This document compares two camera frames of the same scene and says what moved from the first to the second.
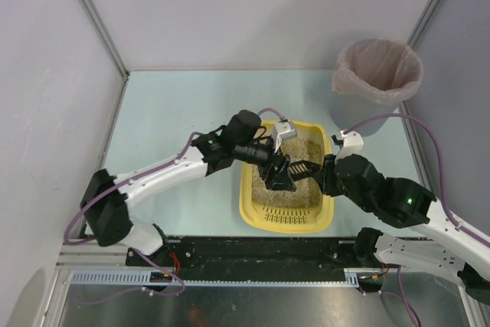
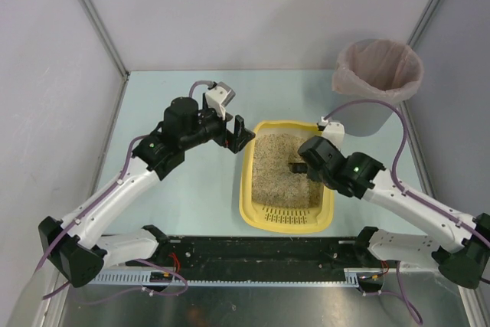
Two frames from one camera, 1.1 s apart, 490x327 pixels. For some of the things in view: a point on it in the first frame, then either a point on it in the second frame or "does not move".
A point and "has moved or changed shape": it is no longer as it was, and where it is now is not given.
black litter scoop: [302, 168] has moved or changed shape
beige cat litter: [308, 191] does not move
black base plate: [254, 259] does not move
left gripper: [273, 165] to [228, 134]
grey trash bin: [350, 111] does not move
